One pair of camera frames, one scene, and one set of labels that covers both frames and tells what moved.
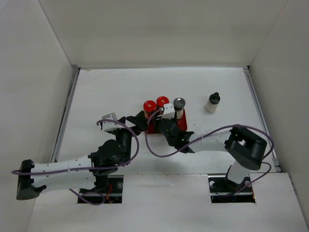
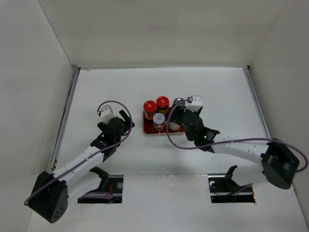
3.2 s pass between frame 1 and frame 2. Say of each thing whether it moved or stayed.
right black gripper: moved
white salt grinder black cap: moved
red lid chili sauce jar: stayed
